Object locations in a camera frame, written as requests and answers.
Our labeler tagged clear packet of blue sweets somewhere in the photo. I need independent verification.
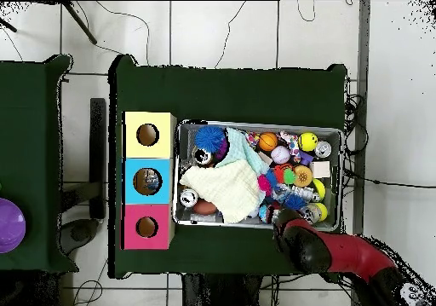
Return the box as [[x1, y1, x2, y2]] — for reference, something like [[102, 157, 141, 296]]
[[141, 169, 161, 192]]

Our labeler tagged wooden box with three holes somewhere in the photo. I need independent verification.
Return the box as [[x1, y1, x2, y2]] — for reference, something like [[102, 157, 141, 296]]
[[121, 111, 177, 251]]

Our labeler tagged blue furry monster toy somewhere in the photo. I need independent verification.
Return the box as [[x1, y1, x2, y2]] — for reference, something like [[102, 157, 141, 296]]
[[194, 124, 228, 154]]

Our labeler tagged mint waffle cloth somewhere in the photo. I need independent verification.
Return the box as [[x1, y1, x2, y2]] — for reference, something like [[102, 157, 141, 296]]
[[215, 127, 271, 176]]

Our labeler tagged cream waffle cloth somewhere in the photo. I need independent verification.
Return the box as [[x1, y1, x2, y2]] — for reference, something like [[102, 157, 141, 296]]
[[179, 159, 263, 224]]

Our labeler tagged small orange basketball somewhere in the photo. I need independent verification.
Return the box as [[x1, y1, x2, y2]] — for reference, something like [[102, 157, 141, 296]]
[[258, 132, 279, 153]]

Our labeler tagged small white baseball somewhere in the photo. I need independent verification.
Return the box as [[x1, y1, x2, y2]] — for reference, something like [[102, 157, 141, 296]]
[[271, 145, 291, 165]]

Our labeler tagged blue green globe ball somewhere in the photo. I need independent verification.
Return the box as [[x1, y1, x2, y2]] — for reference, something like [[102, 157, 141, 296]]
[[257, 204, 273, 224]]

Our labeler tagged toy hamburger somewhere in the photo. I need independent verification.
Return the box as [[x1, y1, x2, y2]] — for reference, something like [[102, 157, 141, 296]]
[[292, 165, 313, 188]]

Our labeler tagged blue spiky rubber ball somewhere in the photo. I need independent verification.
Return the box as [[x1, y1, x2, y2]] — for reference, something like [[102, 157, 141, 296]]
[[282, 194, 307, 212]]

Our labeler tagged yellow smiley ball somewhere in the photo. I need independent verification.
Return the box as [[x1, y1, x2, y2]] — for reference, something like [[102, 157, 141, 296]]
[[298, 131, 318, 153]]

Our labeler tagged plain wooden cube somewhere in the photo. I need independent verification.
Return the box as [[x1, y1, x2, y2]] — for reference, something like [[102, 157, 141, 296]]
[[310, 161, 331, 179]]

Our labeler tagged grey stand foot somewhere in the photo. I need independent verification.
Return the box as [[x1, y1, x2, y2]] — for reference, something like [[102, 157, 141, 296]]
[[56, 217, 100, 256]]

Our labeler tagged dark green side table cloth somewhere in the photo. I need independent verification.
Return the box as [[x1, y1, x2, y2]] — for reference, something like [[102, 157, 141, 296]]
[[0, 54, 79, 274]]

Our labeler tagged black tripod leg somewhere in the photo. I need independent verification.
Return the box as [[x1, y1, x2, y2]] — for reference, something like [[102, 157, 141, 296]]
[[60, 1, 99, 45], [0, 16, 18, 33]]

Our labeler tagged purple bowl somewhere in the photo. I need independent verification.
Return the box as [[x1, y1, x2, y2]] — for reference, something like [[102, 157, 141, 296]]
[[0, 197, 27, 254]]

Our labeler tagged shallow wire mesh bin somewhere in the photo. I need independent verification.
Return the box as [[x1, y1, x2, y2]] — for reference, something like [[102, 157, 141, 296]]
[[173, 118, 344, 233]]

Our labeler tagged black floor cable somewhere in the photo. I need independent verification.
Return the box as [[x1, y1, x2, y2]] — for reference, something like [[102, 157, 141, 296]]
[[343, 167, 436, 188]]

